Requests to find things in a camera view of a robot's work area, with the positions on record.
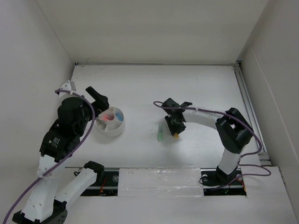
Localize thin red pen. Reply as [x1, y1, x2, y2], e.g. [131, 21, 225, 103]
[101, 111, 115, 121]

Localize black handled scissors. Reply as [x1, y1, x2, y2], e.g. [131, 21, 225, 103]
[96, 119, 106, 129]

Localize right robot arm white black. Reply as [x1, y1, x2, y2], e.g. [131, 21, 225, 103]
[162, 98, 253, 187]

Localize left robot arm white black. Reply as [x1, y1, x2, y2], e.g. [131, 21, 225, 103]
[10, 86, 109, 224]

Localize green highlighter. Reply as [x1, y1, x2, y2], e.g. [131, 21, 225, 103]
[157, 123, 163, 142]

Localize white round divided organizer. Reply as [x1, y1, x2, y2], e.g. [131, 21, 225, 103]
[96, 107, 125, 137]

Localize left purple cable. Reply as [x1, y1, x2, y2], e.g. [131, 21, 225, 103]
[3, 90, 98, 224]

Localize purple cable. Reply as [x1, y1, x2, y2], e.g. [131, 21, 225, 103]
[3, 90, 98, 224]
[153, 100, 271, 189]

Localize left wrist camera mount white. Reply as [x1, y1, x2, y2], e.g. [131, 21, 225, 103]
[57, 80, 76, 102]

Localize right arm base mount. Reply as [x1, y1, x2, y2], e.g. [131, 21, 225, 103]
[199, 168, 247, 196]

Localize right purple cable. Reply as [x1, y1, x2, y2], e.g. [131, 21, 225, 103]
[153, 100, 271, 189]

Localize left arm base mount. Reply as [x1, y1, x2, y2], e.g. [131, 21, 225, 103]
[81, 168, 119, 196]

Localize aluminium rail right side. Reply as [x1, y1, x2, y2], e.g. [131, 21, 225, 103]
[233, 61, 272, 167]

